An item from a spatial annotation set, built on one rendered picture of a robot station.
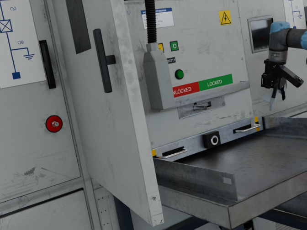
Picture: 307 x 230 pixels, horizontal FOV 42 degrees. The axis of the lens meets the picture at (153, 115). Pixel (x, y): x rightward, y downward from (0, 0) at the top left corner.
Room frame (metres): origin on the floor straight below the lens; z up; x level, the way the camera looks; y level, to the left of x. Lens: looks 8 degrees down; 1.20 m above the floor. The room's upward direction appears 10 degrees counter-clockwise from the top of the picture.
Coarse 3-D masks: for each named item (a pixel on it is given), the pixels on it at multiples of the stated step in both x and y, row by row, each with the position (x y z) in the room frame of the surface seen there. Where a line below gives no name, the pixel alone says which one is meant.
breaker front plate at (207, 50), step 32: (160, 0) 1.34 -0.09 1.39; (192, 0) 1.41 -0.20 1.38; (224, 0) 1.49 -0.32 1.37; (160, 32) 1.33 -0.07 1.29; (192, 32) 1.40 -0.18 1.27; (224, 32) 1.48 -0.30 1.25; (192, 64) 1.39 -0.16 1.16; (224, 64) 1.47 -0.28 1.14; (224, 96) 1.45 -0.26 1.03; (160, 128) 1.30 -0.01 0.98; (192, 128) 1.37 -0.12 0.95
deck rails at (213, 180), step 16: (272, 128) 1.50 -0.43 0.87; (288, 128) 1.43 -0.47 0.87; (304, 128) 1.38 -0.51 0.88; (160, 160) 1.15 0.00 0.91; (160, 176) 1.17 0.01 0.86; (176, 176) 1.09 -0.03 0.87; (192, 176) 1.03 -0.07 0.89; (208, 176) 0.97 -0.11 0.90; (224, 176) 0.92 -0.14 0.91; (208, 192) 0.98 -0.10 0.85; (224, 192) 0.93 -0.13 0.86
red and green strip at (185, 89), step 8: (208, 80) 1.42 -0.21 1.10; (216, 80) 1.44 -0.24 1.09; (224, 80) 1.46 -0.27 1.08; (232, 80) 1.48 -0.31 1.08; (176, 88) 1.35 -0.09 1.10; (184, 88) 1.36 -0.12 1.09; (192, 88) 1.38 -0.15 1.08; (200, 88) 1.40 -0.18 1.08; (208, 88) 1.42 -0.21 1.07; (176, 96) 1.34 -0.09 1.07
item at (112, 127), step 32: (64, 0) 1.25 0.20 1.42; (96, 0) 0.95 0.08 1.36; (64, 32) 1.34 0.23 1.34; (96, 32) 0.88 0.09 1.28; (128, 32) 0.87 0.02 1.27; (96, 64) 1.05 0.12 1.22; (128, 64) 0.87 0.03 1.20; (96, 96) 1.11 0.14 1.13; (128, 96) 0.86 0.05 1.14; (96, 128) 1.18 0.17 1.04; (128, 128) 0.90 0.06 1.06; (96, 160) 1.25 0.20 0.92; (128, 160) 0.94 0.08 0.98; (128, 192) 0.99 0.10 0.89
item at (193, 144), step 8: (240, 120) 1.48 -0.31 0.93; (248, 120) 1.49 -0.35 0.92; (216, 128) 1.41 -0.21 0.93; (224, 128) 1.42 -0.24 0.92; (232, 128) 1.44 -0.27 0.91; (240, 128) 1.47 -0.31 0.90; (248, 128) 1.49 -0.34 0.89; (192, 136) 1.35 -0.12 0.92; (200, 136) 1.36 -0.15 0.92; (224, 136) 1.42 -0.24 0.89; (232, 136) 1.44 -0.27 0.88; (240, 136) 1.46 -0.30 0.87; (168, 144) 1.29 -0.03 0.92; (176, 144) 1.31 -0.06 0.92; (184, 144) 1.33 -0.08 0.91; (192, 144) 1.34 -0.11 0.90; (200, 144) 1.36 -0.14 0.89; (168, 152) 1.29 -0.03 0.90; (176, 152) 1.31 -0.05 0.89; (192, 152) 1.34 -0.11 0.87; (168, 160) 1.29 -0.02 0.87
